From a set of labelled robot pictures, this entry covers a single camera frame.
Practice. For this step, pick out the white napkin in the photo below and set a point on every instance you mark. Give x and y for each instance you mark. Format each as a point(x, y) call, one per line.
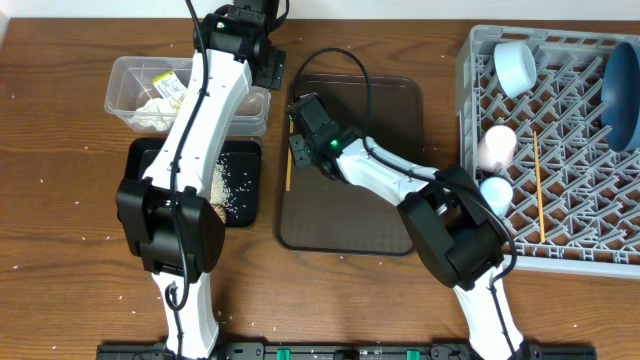
point(157, 115)

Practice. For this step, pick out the light blue plastic cup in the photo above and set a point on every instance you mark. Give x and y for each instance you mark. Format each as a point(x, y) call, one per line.
point(498, 193)

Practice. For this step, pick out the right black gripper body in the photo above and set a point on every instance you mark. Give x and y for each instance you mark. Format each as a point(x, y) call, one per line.
point(304, 151)

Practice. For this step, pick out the pink plastic cup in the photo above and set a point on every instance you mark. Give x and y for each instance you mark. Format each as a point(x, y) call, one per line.
point(496, 149)

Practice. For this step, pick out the large blue plate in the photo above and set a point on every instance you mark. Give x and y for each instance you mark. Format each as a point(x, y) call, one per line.
point(620, 93)

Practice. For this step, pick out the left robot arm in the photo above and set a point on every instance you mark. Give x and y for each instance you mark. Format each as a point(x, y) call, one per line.
point(166, 214)

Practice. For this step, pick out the black waste tray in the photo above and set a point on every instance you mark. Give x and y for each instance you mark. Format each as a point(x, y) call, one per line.
point(244, 155)

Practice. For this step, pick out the small light blue bowl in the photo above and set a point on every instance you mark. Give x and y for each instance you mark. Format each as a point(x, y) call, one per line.
point(515, 67)

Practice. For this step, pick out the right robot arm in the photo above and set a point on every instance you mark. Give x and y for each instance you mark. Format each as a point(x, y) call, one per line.
point(455, 233)

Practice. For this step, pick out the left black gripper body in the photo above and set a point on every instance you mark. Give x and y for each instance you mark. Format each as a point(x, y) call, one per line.
point(273, 67)

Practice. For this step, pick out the grey dishwasher rack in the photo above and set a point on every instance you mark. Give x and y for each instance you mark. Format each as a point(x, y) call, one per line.
point(590, 193)

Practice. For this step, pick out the brown food scrap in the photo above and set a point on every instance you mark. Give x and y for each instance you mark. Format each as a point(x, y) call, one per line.
point(221, 212)

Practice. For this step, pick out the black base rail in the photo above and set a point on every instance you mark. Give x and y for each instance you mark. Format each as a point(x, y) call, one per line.
point(259, 351)

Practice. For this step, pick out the clear plastic bin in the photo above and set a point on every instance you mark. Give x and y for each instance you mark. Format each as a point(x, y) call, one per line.
point(130, 87)

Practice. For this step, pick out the brown serving tray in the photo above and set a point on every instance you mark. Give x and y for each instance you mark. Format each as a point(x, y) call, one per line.
point(330, 216)

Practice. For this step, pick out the white rice pile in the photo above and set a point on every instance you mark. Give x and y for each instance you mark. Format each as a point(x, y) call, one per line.
point(227, 186)

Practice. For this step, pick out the wooden chopstick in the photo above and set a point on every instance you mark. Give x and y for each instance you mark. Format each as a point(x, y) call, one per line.
point(289, 161)
point(541, 220)

